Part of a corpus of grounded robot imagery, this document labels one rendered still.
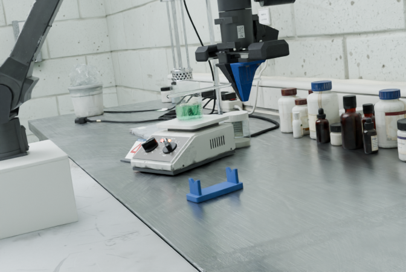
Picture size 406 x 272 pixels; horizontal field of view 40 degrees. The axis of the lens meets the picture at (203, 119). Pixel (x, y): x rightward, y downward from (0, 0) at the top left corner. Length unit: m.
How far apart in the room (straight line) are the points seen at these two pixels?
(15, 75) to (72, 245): 0.29
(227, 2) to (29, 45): 0.33
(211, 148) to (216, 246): 0.47
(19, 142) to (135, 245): 0.31
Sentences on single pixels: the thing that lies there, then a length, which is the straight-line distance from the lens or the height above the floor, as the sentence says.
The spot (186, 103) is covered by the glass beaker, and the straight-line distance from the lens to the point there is 1.19.
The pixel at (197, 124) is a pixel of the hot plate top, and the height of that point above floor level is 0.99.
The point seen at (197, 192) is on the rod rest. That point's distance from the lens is 0.93.
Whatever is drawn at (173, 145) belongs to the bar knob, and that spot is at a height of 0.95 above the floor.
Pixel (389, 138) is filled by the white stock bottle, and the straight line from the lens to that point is 1.18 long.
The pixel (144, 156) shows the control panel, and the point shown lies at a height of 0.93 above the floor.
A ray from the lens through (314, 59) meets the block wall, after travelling 1.60.
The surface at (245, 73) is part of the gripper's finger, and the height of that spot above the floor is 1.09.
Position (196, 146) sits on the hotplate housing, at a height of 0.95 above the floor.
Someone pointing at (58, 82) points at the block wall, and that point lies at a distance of 3.63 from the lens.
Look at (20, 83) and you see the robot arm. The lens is 0.94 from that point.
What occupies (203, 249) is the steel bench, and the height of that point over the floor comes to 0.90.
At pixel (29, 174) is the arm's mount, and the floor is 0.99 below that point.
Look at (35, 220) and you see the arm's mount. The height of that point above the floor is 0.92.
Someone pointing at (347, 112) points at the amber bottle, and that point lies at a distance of 1.19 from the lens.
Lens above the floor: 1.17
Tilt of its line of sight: 9 degrees down
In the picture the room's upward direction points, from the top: 7 degrees counter-clockwise
